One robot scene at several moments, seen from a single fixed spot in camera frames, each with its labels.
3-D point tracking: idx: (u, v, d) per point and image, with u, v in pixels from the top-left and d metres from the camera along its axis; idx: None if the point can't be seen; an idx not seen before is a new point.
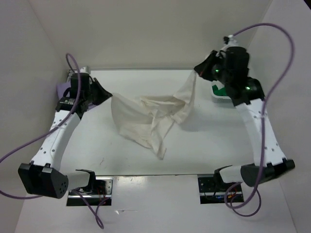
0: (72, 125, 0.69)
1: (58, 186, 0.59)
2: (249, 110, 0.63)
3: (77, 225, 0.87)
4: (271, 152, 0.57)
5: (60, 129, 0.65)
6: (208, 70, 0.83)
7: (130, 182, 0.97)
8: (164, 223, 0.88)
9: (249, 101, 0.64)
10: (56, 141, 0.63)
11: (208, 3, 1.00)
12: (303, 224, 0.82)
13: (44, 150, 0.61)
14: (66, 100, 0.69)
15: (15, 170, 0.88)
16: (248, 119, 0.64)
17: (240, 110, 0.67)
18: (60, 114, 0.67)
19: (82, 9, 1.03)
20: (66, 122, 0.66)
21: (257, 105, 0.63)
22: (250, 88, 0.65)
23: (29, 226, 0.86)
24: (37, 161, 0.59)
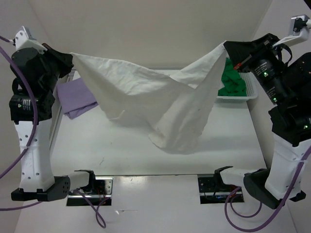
0: (44, 136, 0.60)
1: (59, 193, 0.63)
2: (292, 151, 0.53)
3: (77, 225, 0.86)
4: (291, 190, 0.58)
5: (33, 148, 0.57)
6: (254, 64, 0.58)
7: (130, 182, 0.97)
8: (165, 223, 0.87)
9: (298, 142, 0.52)
10: (34, 164, 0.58)
11: (208, 3, 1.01)
12: (303, 224, 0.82)
13: (27, 175, 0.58)
14: (19, 103, 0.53)
15: (15, 170, 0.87)
16: (285, 153, 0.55)
17: (280, 141, 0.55)
18: (21, 126, 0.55)
19: (81, 9, 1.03)
20: (36, 137, 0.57)
21: (304, 147, 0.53)
22: (307, 125, 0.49)
23: (29, 226, 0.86)
24: (27, 187, 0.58)
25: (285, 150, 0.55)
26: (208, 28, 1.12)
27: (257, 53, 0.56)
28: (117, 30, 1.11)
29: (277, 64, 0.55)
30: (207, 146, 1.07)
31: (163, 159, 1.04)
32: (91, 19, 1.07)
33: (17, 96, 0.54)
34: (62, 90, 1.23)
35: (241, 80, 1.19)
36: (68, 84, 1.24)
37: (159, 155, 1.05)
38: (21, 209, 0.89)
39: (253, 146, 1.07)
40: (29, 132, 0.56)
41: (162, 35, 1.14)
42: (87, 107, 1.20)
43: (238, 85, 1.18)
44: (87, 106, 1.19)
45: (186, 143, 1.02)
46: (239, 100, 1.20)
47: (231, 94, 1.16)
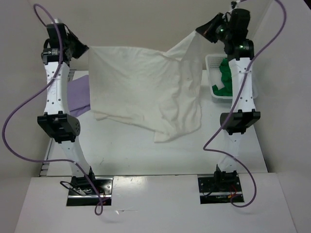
0: (65, 76, 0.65)
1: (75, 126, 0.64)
2: (236, 65, 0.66)
3: (77, 225, 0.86)
4: (244, 102, 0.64)
5: (57, 81, 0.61)
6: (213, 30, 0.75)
7: (129, 182, 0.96)
8: (165, 224, 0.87)
9: (238, 57, 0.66)
10: (58, 91, 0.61)
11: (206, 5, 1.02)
12: (302, 224, 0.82)
13: (51, 101, 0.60)
14: (49, 50, 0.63)
15: (15, 169, 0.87)
16: (234, 72, 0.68)
17: (231, 65, 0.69)
18: (50, 66, 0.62)
19: (82, 9, 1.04)
20: (60, 72, 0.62)
21: (245, 61, 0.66)
22: (242, 46, 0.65)
23: (28, 227, 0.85)
24: (50, 111, 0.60)
25: (233, 69, 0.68)
26: None
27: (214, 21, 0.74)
28: (117, 30, 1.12)
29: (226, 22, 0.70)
30: (207, 146, 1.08)
31: (164, 159, 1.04)
32: (91, 20, 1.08)
33: (47, 48, 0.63)
34: None
35: None
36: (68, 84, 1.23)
37: (159, 155, 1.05)
38: (20, 209, 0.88)
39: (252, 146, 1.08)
40: (56, 68, 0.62)
41: (162, 36, 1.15)
42: (87, 107, 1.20)
43: None
44: (87, 106, 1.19)
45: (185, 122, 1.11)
46: None
47: (231, 94, 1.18)
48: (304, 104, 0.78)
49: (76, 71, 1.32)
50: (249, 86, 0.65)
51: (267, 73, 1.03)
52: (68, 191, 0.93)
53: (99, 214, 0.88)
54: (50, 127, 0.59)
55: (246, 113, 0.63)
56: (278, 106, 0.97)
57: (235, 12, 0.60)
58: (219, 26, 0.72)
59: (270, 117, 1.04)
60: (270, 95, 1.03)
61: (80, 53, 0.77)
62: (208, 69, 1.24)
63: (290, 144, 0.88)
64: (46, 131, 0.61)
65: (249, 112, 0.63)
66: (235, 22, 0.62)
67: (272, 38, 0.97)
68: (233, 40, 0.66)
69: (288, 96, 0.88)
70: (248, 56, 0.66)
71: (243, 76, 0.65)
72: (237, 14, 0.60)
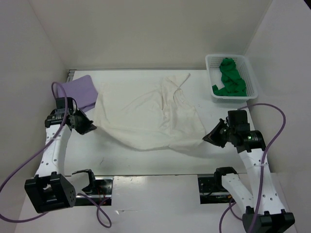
0: (66, 137, 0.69)
1: (68, 192, 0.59)
2: (250, 158, 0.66)
3: (76, 226, 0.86)
4: (268, 201, 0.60)
5: (55, 141, 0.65)
6: (217, 135, 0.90)
7: (130, 182, 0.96)
8: (164, 223, 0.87)
9: (250, 148, 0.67)
10: (55, 151, 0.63)
11: (208, 6, 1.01)
12: (303, 224, 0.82)
13: (46, 162, 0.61)
14: (53, 116, 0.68)
15: (15, 170, 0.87)
16: (248, 164, 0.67)
17: (242, 156, 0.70)
18: (52, 128, 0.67)
19: (82, 10, 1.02)
20: (60, 133, 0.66)
21: (258, 154, 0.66)
22: (250, 137, 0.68)
23: (28, 227, 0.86)
24: (42, 173, 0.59)
25: (246, 161, 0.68)
26: (208, 29, 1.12)
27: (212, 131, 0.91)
28: (117, 31, 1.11)
29: (226, 126, 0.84)
30: (207, 146, 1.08)
31: (164, 159, 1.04)
32: (91, 20, 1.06)
33: (52, 115, 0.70)
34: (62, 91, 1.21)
35: (241, 80, 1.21)
36: (68, 84, 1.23)
37: (158, 155, 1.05)
38: (20, 209, 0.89)
39: None
40: (56, 130, 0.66)
41: (162, 36, 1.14)
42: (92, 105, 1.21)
43: (238, 85, 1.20)
44: (92, 104, 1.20)
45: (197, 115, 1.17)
46: (239, 101, 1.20)
47: (231, 94, 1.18)
48: (306, 104, 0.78)
49: (76, 70, 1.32)
50: (268, 179, 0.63)
51: (267, 74, 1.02)
52: None
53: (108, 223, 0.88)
54: (39, 192, 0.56)
55: (275, 216, 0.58)
56: (277, 106, 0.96)
57: (233, 111, 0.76)
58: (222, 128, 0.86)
59: (269, 117, 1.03)
60: (269, 95, 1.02)
61: (84, 128, 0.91)
62: (208, 70, 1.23)
63: (290, 146, 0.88)
64: (33, 200, 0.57)
65: (278, 215, 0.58)
66: (235, 118, 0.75)
67: (274, 39, 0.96)
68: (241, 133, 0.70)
69: (289, 98, 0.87)
70: (259, 146, 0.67)
71: (259, 169, 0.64)
72: (233, 112, 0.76)
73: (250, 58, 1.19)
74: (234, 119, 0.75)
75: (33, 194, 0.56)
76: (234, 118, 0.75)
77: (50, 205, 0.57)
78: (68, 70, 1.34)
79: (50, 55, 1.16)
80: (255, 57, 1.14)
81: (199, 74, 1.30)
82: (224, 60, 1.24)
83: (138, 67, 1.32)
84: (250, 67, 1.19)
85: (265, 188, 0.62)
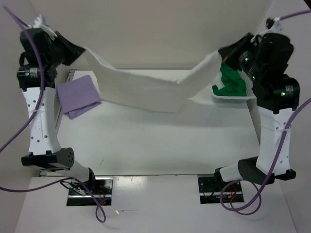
0: (50, 101, 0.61)
1: (66, 159, 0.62)
2: (274, 120, 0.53)
3: (76, 226, 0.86)
4: (279, 165, 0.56)
5: (40, 113, 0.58)
6: (234, 59, 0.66)
7: (129, 182, 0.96)
8: (164, 223, 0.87)
9: (278, 109, 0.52)
10: (43, 125, 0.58)
11: (208, 6, 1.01)
12: (303, 224, 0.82)
13: (37, 139, 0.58)
14: (26, 71, 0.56)
15: (15, 169, 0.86)
16: (268, 124, 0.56)
17: (264, 111, 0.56)
18: (30, 93, 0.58)
19: (82, 10, 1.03)
20: (43, 102, 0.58)
21: (286, 114, 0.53)
22: (285, 92, 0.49)
23: (28, 227, 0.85)
24: (36, 150, 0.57)
25: (268, 120, 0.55)
26: (207, 29, 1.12)
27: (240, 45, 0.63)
28: (117, 31, 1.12)
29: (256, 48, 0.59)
30: (207, 146, 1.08)
31: (164, 159, 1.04)
32: (92, 20, 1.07)
33: (25, 66, 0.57)
34: (62, 91, 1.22)
35: (241, 80, 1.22)
36: (68, 84, 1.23)
37: (158, 155, 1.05)
38: (20, 209, 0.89)
39: (252, 147, 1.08)
40: (37, 97, 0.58)
41: (162, 36, 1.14)
42: (97, 103, 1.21)
43: (238, 85, 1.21)
44: (97, 102, 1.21)
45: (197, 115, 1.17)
46: (239, 101, 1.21)
47: (231, 94, 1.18)
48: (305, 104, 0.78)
49: (76, 71, 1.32)
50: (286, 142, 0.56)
51: None
52: (69, 191, 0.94)
53: (103, 222, 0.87)
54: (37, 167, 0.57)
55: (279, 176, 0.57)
56: None
57: (267, 38, 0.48)
58: (245, 54, 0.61)
59: None
60: None
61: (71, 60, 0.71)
62: None
63: (290, 145, 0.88)
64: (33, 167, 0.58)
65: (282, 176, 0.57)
66: (270, 56, 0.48)
67: None
68: (270, 81, 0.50)
69: None
70: (290, 105, 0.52)
71: (280, 134, 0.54)
72: (275, 42, 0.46)
73: None
74: (269, 56, 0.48)
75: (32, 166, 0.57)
76: (270, 53, 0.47)
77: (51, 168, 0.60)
78: (69, 70, 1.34)
79: None
80: None
81: None
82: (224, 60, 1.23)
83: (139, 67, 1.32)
84: None
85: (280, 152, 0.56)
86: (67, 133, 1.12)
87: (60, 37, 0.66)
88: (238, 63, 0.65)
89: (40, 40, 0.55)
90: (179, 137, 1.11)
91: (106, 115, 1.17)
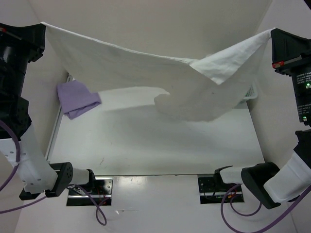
0: (29, 140, 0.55)
1: (65, 180, 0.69)
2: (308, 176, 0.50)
3: (76, 227, 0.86)
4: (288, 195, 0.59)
5: (26, 161, 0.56)
6: (299, 69, 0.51)
7: (129, 182, 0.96)
8: (164, 223, 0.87)
9: None
10: (31, 171, 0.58)
11: (207, 5, 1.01)
12: (303, 224, 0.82)
13: (30, 181, 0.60)
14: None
15: (14, 170, 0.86)
16: (297, 170, 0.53)
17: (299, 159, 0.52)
18: (5, 146, 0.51)
19: (81, 10, 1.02)
20: (24, 150, 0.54)
21: None
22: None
23: (28, 227, 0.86)
24: (33, 189, 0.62)
25: (301, 170, 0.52)
26: (207, 29, 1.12)
27: (308, 58, 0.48)
28: (116, 31, 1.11)
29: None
30: (207, 146, 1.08)
31: (164, 159, 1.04)
32: (91, 20, 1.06)
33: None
34: (62, 91, 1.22)
35: None
36: (68, 85, 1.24)
37: (158, 155, 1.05)
38: (20, 210, 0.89)
39: (252, 147, 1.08)
40: (13, 149, 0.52)
41: (162, 35, 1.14)
42: (97, 103, 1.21)
43: None
44: (97, 102, 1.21)
45: None
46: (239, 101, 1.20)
47: None
48: None
49: None
50: None
51: (267, 74, 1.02)
52: (69, 191, 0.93)
53: (104, 224, 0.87)
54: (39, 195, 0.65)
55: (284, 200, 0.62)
56: (277, 106, 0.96)
57: None
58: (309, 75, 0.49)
59: (269, 117, 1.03)
60: (269, 95, 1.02)
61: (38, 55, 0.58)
62: None
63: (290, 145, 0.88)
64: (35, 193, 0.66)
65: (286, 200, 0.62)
66: None
67: None
68: None
69: (288, 99, 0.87)
70: None
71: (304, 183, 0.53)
72: None
73: None
74: None
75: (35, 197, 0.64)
76: None
77: None
78: None
79: (50, 55, 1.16)
80: None
81: None
82: None
83: None
84: None
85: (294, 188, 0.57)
86: (67, 134, 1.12)
87: (6, 29, 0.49)
88: (297, 75, 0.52)
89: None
90: (179, 137, 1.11)
91: (106, 115, 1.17)
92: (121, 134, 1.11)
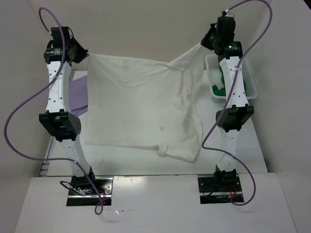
0: (67, 74, 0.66)
1: (75, 125, 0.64)
2: (227, 63, 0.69)
3: (75, 227, 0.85)
4: (237, 98, 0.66)
5: (59, 79, 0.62)
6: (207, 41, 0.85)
7: (129, 182, 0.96)
8: (164, 223, 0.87)
9: (228, 56, 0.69)
10: (60, 89, 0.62)
11: (207, 6, 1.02)
12: (303, 224, 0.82)
13: (53, 99, 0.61)
14: (52, 50, 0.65)
15: (15, 169, 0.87)
16: (225, 71, 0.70)
17: (221, 64, 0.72)
18: (53, 64, 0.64)
19: (82, 10, 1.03)
20: (62, 71, 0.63)
21: (234, 60, 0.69)
22: (231, 46, 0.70)
23: (27, 228, 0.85)
24: (51, 109, 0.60)
25: (224, 68, 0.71)
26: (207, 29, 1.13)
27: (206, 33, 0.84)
28: (117, 31, 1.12)
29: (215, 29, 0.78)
30: (207, 146, 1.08)
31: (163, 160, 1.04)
32: (91, 20, 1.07)
33: (50, 48, 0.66)
34: None
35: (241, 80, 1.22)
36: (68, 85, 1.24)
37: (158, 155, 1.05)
38: (20, 210, 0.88)
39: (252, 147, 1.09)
40: (58, 67, 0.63)
41: (162, 36, 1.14)
42: (85, 108, 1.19)
43: None
44: None
45: (196, 115, 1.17)
46: None
47: None
48: (305, 104, 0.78)
49: (77, 71, 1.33)
50: (240, 82, 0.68)
51: (267, 74, 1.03)
52: (68, 191, 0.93)
53: (99, 214, 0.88)
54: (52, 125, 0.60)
55: (240, 108, 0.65)
56: (277, 106, 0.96)
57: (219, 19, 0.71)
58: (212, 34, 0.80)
59: (269, 117, 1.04)
60: (269, 95, 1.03)
61: (81, 57, 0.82)
62: (208, 70, 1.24)
63: (290, 144, 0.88)
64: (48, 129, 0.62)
65: (242, 107, 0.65)
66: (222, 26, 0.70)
67: (273, 38, 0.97)
68: (223, 41, 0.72)
69: (288, 99, 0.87)
70: (237, 55, 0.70)
71: (233, 73, 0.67)
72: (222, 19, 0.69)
73: (249, 58, 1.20)
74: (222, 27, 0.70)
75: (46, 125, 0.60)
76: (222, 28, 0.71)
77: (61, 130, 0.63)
78: None
79: None
80: (254, 57, 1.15)
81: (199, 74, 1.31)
82: None
83: None
84: (250, 68, 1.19)
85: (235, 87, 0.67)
86: None
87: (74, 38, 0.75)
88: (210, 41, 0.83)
89: (66, 32, 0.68)
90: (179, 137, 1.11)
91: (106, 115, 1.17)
92: (121, 134, 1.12)
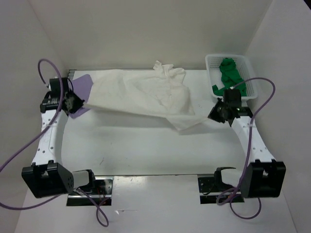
0: (61, 123, 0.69)
1: (66, 182, 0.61)
2: (239, 122, 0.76)
3: (76, 227, 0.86)
4: (259, 152, 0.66)
5: (51, 128, 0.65)
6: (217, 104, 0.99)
7: (129, 182, 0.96)
8: (164, 223, 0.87)
9: (238, 115, 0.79)
10: (52, 137, 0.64)
11: (207, 5, 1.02)
12: (303, 224, 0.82)
13: (43, 149, 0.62)
14: (48, 101, 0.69)
15: (15, 169, 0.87)
16: (238, 129, 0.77)
17: (233, 124, 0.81)
18: (47, 114, 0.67)
19: (81, 10, 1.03)
20: (56, 120, 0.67)
21: (245, 119, 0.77)
22: (239, 109, 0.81)
23: (27, 228, 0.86)
24: (39, 161, 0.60)
25: (236, 127, 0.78)
26: (206, 28, 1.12)
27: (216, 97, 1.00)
28: (117, 31, 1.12)
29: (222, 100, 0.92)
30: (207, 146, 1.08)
31: (162, 160, 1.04)
32: (91, 20, 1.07)
33: (47, 99, 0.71)
34: None
35: (242, 80, 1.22)
36: None
37: (158, 155, 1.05)
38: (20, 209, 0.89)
39: None
40: (52, 116, 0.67)
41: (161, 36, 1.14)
42: None
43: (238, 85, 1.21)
44: None
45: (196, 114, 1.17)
46: None
47: None
48: (305, 104, 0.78)
49: (76, 71, 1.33)
50: (257, 137, 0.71)
51: (267, 73, 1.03)
52: None
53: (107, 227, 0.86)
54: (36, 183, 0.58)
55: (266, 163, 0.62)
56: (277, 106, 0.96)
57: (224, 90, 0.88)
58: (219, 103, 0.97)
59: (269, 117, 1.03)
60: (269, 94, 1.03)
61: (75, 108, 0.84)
62: (208, 69, 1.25)
63: (289, 144, 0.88)
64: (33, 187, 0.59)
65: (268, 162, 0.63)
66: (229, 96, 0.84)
67: (274, 37, 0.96)
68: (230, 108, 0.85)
69: (288, 99, 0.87)
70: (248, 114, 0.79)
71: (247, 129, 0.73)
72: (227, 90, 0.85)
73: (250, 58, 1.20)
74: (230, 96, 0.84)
75: (32, 181, 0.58)
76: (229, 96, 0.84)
77: (49, 189, 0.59)
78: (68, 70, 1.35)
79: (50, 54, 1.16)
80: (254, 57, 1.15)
81: (199, 74, 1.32)
82: (224, 60, 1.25)
83: (139, 67, 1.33)
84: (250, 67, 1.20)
85: (254, 141, 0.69)
86: (66, 133, 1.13)
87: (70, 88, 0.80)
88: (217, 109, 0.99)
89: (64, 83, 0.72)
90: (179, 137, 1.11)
91: (106, 114, 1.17)
92: (121, 133, 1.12)
